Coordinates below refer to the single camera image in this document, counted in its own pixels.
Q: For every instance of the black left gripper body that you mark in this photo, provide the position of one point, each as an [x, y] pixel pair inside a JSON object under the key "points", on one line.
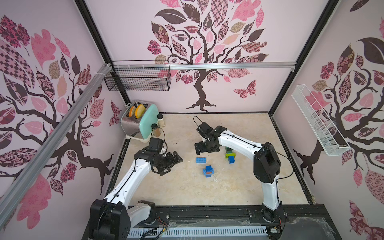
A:
{"points": [[165, 162]]}

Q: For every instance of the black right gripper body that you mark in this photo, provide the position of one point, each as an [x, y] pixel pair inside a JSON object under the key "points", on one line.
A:
{"points": [[202, 144]]}

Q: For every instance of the dark green lego brick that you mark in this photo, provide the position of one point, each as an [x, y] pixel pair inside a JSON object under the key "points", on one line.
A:
{"points": [[229, 150]]}

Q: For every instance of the lime green lego brick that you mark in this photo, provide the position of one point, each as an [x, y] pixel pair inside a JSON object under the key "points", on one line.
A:
{"points": [[228, 155]]}

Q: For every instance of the light blue long lego brick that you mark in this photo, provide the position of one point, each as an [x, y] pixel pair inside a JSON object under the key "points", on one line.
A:
{"points": [[201, 160]]}

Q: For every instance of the blue square lego brick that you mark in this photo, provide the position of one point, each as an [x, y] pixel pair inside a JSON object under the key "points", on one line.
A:
{"points": [[209, 169]]}

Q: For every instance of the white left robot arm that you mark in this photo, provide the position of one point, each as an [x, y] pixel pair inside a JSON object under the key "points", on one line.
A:
{"points": [[112, 218]]}

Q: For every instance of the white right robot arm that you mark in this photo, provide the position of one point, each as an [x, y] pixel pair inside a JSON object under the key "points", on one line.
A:
{"points": [[265, 159]]}

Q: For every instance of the brown spice jar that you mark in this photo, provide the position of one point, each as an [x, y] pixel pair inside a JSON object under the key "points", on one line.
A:
{"points": [[156, 132]]}

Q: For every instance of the pale spice jar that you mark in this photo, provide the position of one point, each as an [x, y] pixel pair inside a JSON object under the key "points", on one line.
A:
{"points": [[161, 121]]}

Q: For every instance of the mint green toaster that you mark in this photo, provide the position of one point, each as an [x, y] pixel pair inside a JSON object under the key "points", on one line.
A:
{"points": [[139, 128]]}

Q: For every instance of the white cable duct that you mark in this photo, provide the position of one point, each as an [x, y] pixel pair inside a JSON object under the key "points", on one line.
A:
{"points": [[197, 232]]}

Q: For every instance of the black wire basket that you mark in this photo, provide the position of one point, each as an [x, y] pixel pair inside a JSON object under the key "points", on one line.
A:
{"points": [[139, 75]]}

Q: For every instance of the aluminium rail back wall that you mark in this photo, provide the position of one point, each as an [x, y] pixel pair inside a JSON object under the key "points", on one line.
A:
{"points": [[218, 66]]}

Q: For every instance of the aluminium rail wall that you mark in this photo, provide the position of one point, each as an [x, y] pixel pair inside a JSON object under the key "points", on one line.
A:
{"points": [[218, 66], [28, 175]]}

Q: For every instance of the white wire shelf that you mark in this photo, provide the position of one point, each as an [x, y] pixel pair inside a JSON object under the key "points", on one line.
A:
{"points": [[312, 106]]}

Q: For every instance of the aluminium rail left wall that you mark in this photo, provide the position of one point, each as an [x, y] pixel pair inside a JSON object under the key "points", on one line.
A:
{"points": [[28, 175]]}

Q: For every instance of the black corner frame post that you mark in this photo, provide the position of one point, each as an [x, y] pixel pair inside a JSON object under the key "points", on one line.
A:
{"points": [[320, 25]]}

